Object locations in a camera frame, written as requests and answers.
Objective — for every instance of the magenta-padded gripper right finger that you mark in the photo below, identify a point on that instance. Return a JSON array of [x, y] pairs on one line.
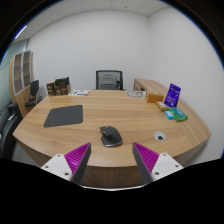
[[146, 158]]

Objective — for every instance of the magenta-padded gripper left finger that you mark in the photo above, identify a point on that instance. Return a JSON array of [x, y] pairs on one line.
[[77, 158]]

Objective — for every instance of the black computer mouse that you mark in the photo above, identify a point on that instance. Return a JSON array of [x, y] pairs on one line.
[[110, 136]]

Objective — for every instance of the dark grey mouse pad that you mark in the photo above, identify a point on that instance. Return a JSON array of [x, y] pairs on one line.
[[63, 115]]

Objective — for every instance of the small blue box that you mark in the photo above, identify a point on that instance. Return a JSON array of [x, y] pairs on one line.
[[169, 115]]

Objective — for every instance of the tan flat box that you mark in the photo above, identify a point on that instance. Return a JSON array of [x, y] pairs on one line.
[[162, 106]]

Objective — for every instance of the green flat box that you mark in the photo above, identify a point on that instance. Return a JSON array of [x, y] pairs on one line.
[[179, 114]]

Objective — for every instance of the orange box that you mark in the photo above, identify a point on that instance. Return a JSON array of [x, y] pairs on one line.
[[154, 97]]

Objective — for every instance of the white printed leaflet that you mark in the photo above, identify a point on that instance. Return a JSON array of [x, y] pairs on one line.
[[79, 92]]

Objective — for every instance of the purple card package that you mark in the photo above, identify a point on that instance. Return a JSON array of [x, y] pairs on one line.
[[172, 95]]

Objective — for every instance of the wide brown cardboard box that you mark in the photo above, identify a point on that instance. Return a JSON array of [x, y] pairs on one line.
[[62, 90]]

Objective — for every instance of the wooden side desk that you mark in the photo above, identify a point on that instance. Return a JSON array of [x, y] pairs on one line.
[[148, 85]]

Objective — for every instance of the tall brown cardboard box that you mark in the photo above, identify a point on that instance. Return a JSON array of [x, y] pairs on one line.
[[50, 89]]

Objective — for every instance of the black leather office chair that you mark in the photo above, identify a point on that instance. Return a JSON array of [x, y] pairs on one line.
[[8, 128]]

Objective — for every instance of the black box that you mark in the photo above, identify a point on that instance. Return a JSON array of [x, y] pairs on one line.
[[62, 81]]

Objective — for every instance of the small black chair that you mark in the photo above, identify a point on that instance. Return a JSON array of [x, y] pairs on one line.
[[34, 88]]

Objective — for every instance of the grey mesh office chair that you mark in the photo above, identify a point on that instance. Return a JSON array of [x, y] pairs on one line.
[[108, 81]]

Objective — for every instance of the wooden shelf unit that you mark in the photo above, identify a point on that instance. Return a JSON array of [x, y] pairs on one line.
[[19, 75]]

